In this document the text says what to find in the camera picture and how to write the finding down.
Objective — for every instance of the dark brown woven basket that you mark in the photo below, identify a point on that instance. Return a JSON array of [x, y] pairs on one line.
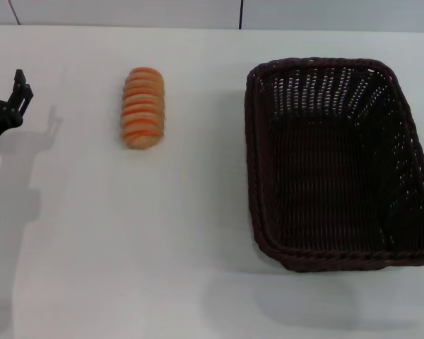
[[334, 166]]

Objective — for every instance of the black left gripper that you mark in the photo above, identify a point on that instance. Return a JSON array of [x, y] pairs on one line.
[[1, 118]]

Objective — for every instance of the orange striped bread loaf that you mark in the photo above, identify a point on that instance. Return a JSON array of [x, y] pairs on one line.
[[143, 107]]

